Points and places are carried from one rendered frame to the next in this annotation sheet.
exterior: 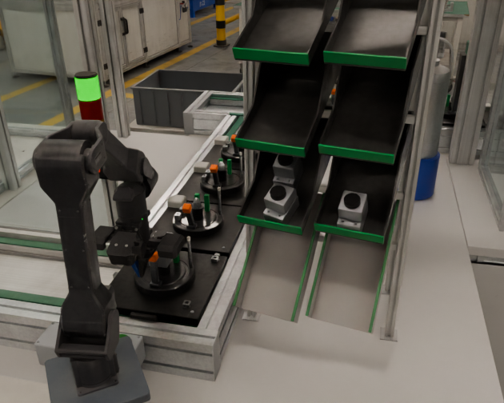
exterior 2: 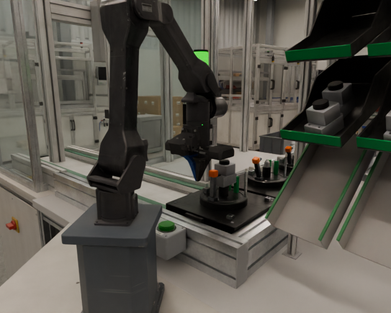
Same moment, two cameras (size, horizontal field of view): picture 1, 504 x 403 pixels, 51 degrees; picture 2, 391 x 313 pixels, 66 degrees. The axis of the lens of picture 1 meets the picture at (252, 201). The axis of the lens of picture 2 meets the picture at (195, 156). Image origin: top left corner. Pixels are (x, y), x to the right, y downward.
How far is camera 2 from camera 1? 50 cm
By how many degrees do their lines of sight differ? 31
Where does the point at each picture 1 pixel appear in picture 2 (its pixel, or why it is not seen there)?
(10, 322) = not seen: hidden behind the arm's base
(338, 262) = (383, 200)
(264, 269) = (303, 197)
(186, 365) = (215, 265)
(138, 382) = (143, 230)
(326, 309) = (364, 243)
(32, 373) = not seen: hidden behind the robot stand
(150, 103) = (269, 146)
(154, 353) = (192, 246)
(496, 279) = not seen: outside the picture
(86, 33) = (205, 23)
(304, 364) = (332, 305)
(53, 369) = (94, 207)
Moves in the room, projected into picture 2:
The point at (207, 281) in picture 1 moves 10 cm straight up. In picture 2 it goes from (256, 209) to (257, 174)
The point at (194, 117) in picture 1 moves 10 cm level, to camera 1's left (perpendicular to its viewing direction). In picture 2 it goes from (291, 143) to (275, 142)
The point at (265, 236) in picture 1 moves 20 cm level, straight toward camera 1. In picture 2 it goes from (310, 169) to (290, 195)
